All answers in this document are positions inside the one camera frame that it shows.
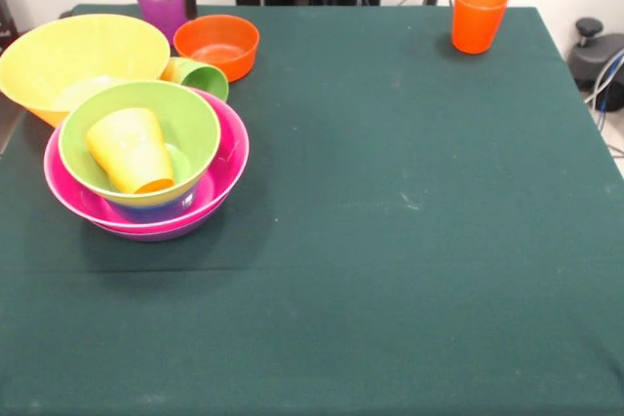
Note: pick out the orange bowl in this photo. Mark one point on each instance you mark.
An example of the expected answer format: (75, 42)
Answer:
(214, 33)

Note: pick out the green cup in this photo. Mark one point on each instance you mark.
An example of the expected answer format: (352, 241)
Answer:
(207, 82)

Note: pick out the green bowl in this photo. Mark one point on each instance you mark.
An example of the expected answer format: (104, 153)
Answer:
(190, 114)

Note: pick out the large yellow bowl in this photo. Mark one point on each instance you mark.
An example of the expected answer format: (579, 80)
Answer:
(49, 55)

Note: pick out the large pink bowl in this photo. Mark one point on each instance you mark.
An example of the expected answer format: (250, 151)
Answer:
(231, 143)

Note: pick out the yellow-orange cup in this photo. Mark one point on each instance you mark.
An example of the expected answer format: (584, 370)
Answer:
(131, 148)

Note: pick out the blue bowl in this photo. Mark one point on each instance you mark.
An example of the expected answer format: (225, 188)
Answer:
(151, 211)

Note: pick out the purple cup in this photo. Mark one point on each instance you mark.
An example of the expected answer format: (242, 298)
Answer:
(151, 7)

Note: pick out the dark grey equipment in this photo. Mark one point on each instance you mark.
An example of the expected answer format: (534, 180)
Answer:
(6, 26)

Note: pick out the purple bowl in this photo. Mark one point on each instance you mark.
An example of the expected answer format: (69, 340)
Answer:
(161, 237)

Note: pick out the orange cup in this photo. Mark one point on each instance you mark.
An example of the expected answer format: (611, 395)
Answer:
(478, 21)

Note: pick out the dark green tablecloth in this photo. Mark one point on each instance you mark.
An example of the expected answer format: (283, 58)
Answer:
(390, 265)

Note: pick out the black clamp device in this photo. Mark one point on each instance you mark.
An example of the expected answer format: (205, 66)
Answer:
(590, 58)

